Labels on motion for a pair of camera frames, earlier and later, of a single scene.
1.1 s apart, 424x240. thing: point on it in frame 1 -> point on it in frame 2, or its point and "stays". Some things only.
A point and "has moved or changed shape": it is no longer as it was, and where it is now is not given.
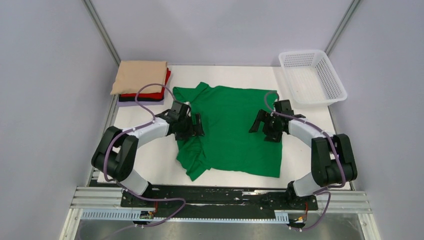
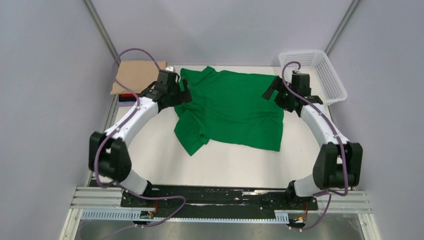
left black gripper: x=193 y=129 -> x=184 y=97
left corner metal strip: x=91 y=10 stays
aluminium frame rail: x=93 y=198 stays
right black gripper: x=263 y=117 -> x=276 y=85
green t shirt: x=228 y=114 has moved or changed shape
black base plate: x=207 y=201 stays
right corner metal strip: x=341 y=27 stays
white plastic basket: x=312 y=80 stays
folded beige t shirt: x=132 y=75 stays
